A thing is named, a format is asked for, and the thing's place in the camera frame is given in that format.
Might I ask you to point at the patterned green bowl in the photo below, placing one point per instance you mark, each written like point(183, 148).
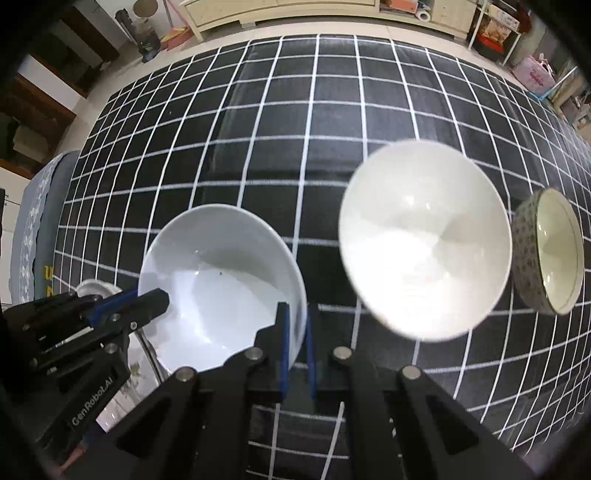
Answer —
point(549, 249)

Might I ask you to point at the round brown wall disc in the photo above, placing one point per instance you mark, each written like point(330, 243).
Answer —
point(145, 7)

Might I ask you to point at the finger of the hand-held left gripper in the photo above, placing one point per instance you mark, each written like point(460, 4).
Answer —
point(117, 302)
point(150, 307)

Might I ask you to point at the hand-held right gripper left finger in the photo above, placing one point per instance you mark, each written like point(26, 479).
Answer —
point(285, 350)

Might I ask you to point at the beige low cabinet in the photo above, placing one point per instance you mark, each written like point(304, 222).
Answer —
point(277, 14)

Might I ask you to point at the red dustpan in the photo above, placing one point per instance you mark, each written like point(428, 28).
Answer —
point(175, 37)

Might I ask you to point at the white shelf rack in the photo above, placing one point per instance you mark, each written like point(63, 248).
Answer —
point(496, 32)

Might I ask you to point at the white paper roll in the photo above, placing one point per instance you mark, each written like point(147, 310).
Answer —
point(423, 15)

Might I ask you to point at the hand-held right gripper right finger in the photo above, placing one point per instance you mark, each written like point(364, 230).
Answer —
point(310, 360)

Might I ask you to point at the upright vacuum cleaner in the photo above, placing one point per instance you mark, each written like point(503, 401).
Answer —
point(148, 44)

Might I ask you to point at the pink broom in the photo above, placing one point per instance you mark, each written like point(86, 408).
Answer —
point(171, 14)

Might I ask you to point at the brown wooden door frame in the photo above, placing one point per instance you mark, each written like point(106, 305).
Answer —
point(41, 104)
point(87, 50)

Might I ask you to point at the plain white bowl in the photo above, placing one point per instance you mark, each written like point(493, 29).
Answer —
point(425, 221)

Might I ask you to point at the bluish white bowl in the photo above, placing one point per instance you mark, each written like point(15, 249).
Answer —
point(221, 258)

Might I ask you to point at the pink bag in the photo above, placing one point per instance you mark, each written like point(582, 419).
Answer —
point(535, 76)

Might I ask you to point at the black checked tablecloth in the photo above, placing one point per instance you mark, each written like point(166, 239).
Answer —
point(277, 138)

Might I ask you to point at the purple floral white plate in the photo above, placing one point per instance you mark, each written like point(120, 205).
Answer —
point(141, 371)

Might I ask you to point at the grey lace-covered seat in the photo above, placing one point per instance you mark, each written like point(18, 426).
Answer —
point(41, 207)

